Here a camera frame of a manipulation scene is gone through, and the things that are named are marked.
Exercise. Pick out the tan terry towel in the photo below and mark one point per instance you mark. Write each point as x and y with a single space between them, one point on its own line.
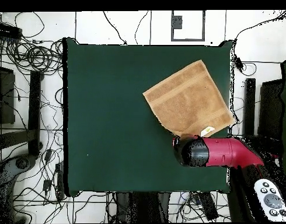
187 100

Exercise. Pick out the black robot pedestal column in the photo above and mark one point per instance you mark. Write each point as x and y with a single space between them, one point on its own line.
143 207

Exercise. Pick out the black network switch box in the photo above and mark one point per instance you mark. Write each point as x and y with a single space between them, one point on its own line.
7 31

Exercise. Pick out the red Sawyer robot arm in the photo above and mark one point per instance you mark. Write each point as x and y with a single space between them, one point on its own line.
227 151

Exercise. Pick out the black power adapter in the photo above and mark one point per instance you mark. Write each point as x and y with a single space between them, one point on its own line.
238 65

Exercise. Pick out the black metal stand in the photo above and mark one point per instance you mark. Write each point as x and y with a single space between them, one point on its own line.
34 105
250 105

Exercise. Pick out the grey square floor frame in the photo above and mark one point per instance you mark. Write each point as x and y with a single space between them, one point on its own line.
176 22

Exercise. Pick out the black power strip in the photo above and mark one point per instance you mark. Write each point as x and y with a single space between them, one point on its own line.
207 205

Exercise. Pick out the dark green table cloth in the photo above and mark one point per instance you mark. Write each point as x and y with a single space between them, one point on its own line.
110 116

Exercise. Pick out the grey swivel chair base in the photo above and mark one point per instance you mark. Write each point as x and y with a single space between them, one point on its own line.
21 163

